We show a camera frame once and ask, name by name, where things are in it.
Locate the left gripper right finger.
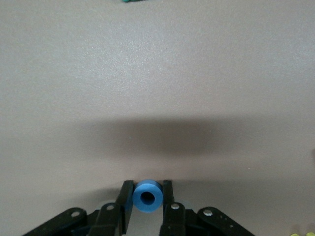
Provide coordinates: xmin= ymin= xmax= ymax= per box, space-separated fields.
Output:
xmin=159 ymin=180 xmax=255 ymax=236

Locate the blue foam letter o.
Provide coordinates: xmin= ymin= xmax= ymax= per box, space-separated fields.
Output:
xmin=132 ymin=179 xmax=163 ymax=213

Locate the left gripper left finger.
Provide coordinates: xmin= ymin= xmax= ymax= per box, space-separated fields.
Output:
xmin=23 ymin=180 xmax=135 ymax=236

